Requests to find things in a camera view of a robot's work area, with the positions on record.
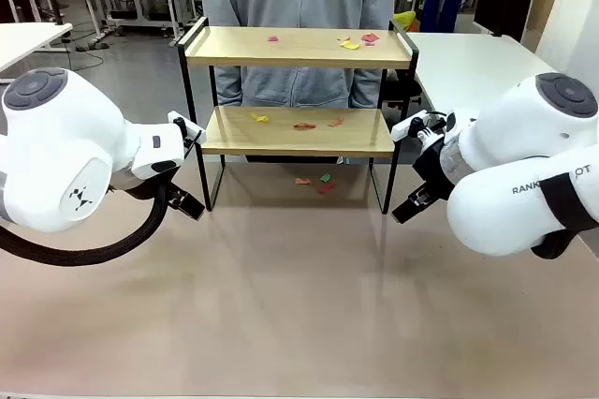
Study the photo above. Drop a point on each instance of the yellow crumpled paper scrap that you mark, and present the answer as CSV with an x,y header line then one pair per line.
x,y
259,117

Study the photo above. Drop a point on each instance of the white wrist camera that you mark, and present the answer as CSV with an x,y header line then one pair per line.
x,y
407,126
180,120

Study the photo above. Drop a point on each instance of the two-tier wooden black-framed shelf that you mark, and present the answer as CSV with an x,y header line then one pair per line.
x,y
290,53

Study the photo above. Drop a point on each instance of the yellow-green object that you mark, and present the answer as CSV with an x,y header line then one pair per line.
x,y
406,19

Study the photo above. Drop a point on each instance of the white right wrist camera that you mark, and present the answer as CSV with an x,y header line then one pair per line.
x,y
407,126

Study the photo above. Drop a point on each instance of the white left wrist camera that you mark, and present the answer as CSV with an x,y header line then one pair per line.
x,y
180,120

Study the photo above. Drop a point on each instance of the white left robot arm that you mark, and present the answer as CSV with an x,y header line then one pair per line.
x,y
61,137

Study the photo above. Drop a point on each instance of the red-brown paper scrap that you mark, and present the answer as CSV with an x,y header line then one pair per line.
x,y
304,126

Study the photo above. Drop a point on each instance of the black monitor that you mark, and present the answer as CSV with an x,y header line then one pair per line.
x,y
503,1

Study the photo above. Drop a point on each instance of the green paper scrap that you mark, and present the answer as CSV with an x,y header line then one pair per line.
x,y
325,178

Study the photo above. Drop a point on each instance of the dark red paper scrap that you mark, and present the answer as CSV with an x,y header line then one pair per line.
x,y
326,188

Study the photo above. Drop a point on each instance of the large white table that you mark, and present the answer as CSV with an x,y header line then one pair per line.
x,y
468,62

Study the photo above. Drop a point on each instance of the white side table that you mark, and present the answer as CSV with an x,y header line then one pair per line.
x,y
28,38

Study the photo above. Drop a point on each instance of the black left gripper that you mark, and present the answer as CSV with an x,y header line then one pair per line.
x,y
172,193

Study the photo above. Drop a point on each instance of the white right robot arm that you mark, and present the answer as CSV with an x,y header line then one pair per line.
x,y
515,137

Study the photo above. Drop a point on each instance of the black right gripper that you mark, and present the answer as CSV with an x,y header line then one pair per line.
x,y
435,169

